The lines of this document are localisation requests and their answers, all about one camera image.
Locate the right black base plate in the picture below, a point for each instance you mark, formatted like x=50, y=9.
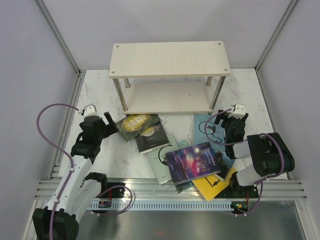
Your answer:
x=240, y=198

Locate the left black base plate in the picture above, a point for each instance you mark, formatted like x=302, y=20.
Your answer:
x=109, y=191

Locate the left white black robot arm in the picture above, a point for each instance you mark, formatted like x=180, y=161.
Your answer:
x=60, y=218

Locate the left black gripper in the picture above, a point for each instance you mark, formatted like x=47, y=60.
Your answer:
x=110, y=128

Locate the purple Robinson Crusoe book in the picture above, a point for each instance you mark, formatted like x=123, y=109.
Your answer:
x=192, y=162

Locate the green yellow fantasy book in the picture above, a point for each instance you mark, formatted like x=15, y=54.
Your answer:
x=134, y=124

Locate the pale green G book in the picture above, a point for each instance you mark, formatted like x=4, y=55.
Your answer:
x=158, y=161

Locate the light blue OS book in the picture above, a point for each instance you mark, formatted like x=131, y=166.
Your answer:
x=212, y=133

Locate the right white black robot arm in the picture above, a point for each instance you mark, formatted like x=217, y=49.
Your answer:
x=269, y=154

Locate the black Moon and Sixpence book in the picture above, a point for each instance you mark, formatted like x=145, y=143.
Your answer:
x=152, y=138

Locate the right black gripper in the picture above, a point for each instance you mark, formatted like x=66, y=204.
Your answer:
x=224, y=117

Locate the white two-tier wooden shelf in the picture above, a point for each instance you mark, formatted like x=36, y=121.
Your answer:
x=169, y=77

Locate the teal ocean cover book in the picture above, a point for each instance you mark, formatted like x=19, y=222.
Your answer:
x=186, y=185

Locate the white slotted cable duct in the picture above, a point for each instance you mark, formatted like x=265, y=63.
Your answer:
x=145, y=205

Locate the aluminium front frame rail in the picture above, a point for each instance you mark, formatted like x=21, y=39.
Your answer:
x=149, y=189

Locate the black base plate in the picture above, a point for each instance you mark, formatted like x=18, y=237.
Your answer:
x=240, y=198
x=109, y=191

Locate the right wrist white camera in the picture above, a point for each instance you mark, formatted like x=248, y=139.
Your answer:
x=238, y=111

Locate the dark castle cover book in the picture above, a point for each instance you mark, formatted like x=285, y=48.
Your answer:
x=225, y=164

